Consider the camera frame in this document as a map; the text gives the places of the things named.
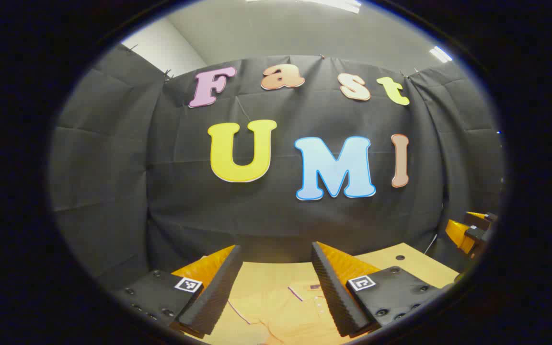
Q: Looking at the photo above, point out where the black backdrop cloth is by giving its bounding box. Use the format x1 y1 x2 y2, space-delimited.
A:
48 44 504 288

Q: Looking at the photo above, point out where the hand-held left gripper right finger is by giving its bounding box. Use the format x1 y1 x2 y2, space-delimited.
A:
310 241 444 338

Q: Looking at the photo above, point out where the orange T-shirt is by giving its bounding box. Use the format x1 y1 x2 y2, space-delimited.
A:
226 280 344 345

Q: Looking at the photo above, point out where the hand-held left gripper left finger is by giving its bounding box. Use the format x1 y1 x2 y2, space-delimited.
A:
113 244 243 339

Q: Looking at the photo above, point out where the ceiling light panel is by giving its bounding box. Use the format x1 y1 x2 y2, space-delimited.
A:
429 46 453 63

